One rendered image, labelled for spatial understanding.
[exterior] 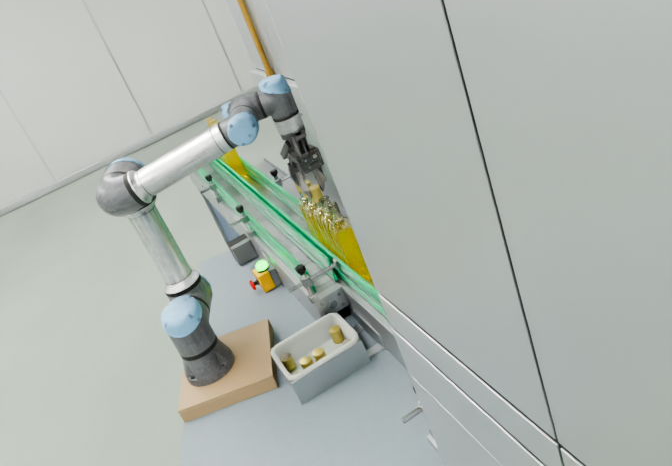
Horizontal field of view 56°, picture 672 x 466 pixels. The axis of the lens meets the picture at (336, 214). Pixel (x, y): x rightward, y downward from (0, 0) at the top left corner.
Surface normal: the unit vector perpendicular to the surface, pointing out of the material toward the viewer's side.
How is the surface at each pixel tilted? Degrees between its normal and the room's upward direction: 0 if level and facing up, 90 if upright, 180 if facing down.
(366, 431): 0
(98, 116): 90
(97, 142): 90
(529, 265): 90
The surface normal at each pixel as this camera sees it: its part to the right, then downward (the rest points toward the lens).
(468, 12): -0.84, 0.48
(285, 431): -0.33, -0.83
